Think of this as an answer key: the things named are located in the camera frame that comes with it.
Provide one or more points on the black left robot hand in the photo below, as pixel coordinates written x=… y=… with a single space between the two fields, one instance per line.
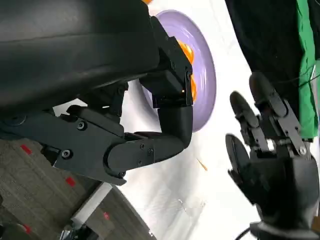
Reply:
x=75 y=50

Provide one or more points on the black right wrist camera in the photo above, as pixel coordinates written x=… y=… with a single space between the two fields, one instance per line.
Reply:
x=282 y=232

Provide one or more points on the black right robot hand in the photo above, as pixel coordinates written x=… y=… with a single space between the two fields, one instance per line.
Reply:
x=282 y=180

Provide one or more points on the green cloth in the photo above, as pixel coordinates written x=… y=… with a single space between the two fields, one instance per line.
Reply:
x=307 y=100

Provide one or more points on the white table leg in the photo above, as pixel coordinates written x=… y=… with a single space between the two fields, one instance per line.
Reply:
x=92 y=202

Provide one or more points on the lilac plate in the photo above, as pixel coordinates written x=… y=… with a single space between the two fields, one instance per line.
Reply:
x=202 y=100

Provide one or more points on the metal table foot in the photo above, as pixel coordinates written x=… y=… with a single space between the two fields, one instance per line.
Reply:
x=75 y=232

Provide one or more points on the small orange sliver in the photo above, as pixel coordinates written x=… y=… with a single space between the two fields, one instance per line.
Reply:
x=202 y=164

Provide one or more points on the black cloth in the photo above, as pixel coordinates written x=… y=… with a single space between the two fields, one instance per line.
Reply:
x=262 y=37

